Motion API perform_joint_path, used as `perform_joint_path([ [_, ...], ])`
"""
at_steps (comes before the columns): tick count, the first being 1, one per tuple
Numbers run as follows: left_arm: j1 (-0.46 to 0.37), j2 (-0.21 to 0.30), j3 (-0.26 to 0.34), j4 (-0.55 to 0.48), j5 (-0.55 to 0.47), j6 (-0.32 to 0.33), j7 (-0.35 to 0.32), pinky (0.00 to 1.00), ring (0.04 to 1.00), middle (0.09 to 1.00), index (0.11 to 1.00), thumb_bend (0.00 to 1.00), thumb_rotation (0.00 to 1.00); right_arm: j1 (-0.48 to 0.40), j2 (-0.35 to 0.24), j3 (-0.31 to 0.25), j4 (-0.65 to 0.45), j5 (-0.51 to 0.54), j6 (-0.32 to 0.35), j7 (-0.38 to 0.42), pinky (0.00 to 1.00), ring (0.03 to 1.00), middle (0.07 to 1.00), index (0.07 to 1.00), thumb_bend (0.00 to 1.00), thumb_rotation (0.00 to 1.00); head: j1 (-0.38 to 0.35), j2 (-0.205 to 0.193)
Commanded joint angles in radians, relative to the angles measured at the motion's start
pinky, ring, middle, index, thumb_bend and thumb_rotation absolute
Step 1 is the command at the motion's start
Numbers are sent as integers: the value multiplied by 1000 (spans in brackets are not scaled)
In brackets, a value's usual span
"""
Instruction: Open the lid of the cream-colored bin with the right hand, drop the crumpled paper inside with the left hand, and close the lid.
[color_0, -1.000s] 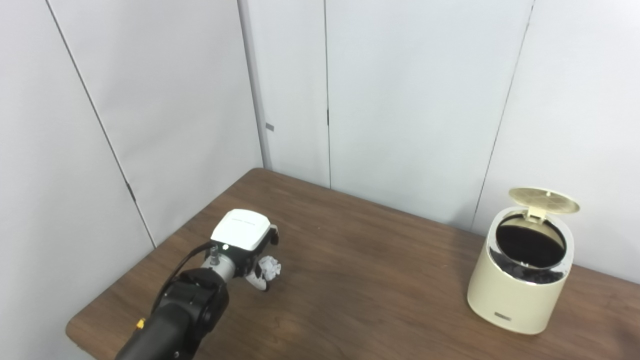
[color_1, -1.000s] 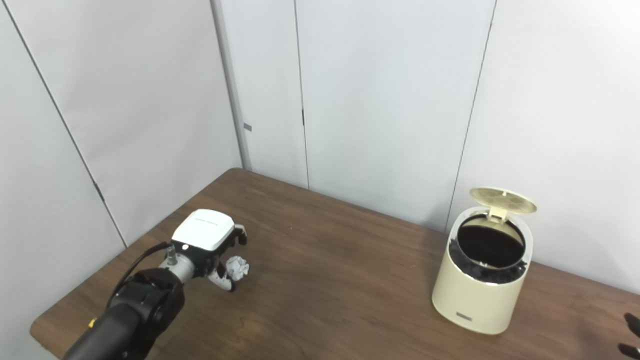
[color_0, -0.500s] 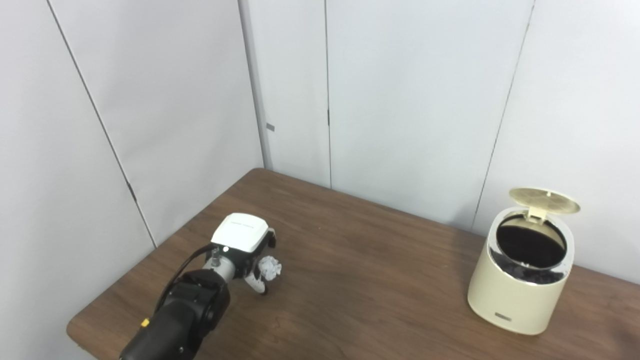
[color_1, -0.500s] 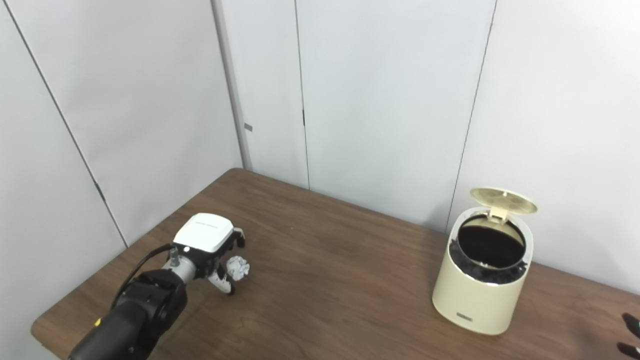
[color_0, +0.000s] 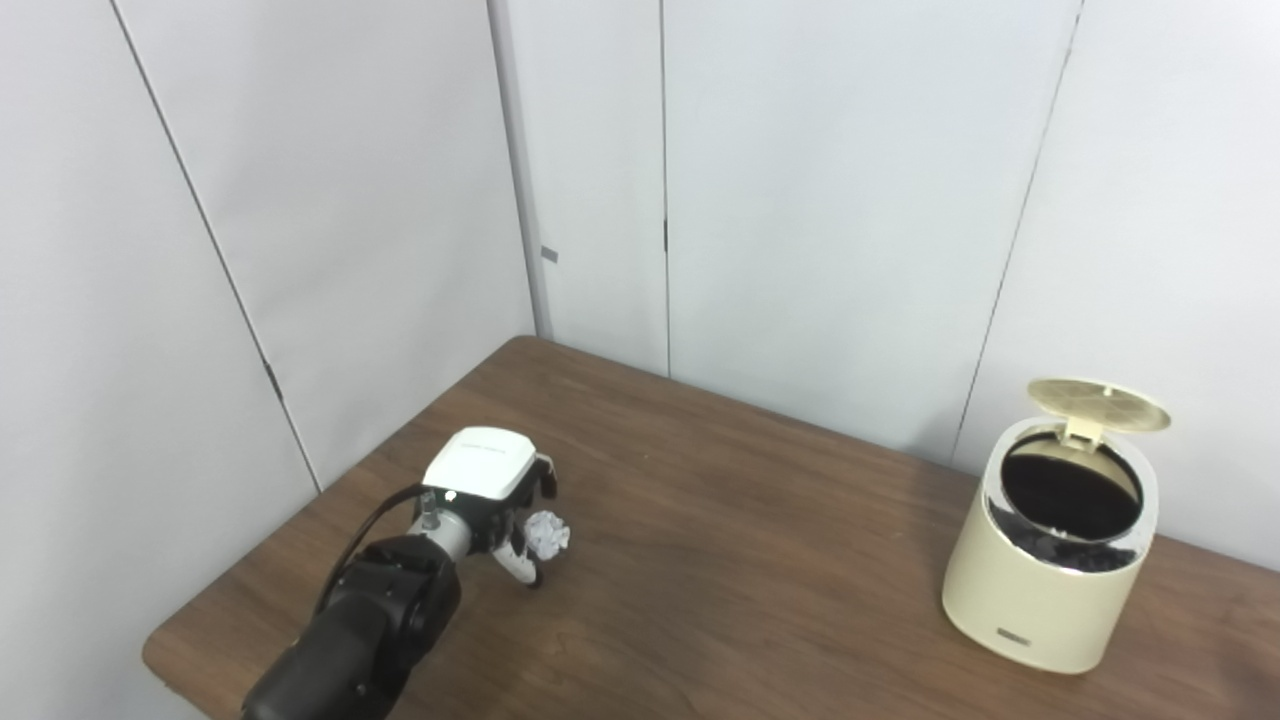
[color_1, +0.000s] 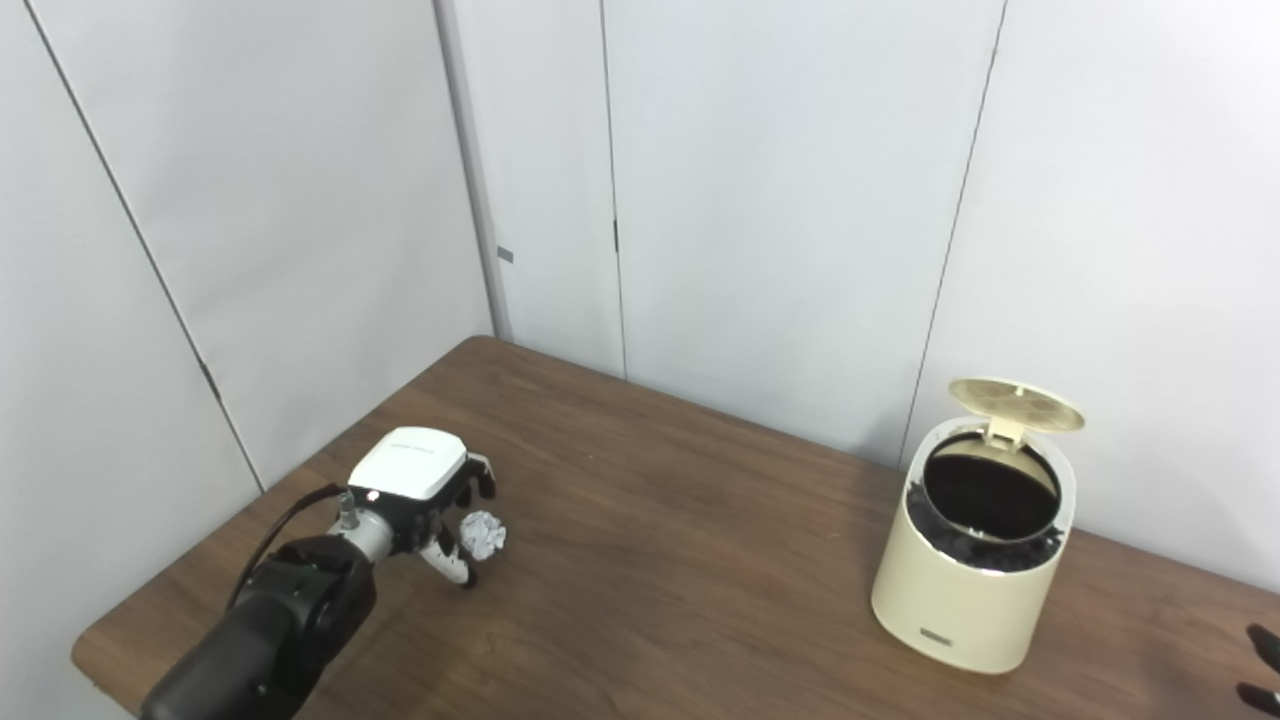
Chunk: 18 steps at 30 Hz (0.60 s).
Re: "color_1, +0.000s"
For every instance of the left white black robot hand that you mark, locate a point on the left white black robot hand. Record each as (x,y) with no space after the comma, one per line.
(410,465)

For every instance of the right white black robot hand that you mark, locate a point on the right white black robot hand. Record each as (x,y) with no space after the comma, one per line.
(1270,690)

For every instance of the white paper ball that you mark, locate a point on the white paper ball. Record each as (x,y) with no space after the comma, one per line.
(485,533)

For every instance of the round cream bin lid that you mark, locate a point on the round cream bin lid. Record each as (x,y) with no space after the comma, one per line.
(1020,402)

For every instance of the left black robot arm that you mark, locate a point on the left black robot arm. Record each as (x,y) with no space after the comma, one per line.
(280,620)

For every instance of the cream-colored desktop bin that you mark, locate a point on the cream-colored desktop bin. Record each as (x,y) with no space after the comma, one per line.
(950,600)

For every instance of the black bin liner bag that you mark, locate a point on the black bin liner bag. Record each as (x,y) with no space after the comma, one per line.
(985,490)

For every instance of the gray wall corner post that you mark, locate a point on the gray wall corner post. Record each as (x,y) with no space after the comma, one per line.
(470,170)

